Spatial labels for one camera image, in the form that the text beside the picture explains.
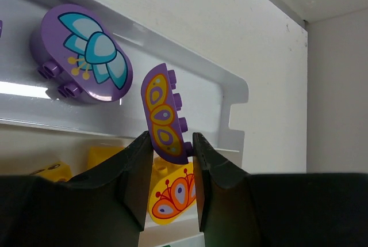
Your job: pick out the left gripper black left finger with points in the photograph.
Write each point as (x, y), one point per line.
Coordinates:
(104, 206)

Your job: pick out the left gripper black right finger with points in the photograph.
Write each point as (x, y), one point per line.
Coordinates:
(236, 208)

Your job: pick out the small yellow lego piece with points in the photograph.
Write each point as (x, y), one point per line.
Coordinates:
(99, 154)

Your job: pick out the yellow long lego brick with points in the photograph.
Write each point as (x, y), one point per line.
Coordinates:
(56, 172)

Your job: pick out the yellow orange patterned lego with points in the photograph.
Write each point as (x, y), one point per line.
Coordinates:
(172, 191)

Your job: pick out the purple butterfly wing lego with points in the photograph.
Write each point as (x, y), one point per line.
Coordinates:
(161, 106)

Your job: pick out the purple round lego piece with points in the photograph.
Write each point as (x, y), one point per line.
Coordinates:
(74, 48)

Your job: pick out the white divided sorting tray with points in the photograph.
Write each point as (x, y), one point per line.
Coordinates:
(64, 129)

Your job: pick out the purple lego at frame edge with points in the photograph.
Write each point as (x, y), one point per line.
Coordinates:
(1, 26)

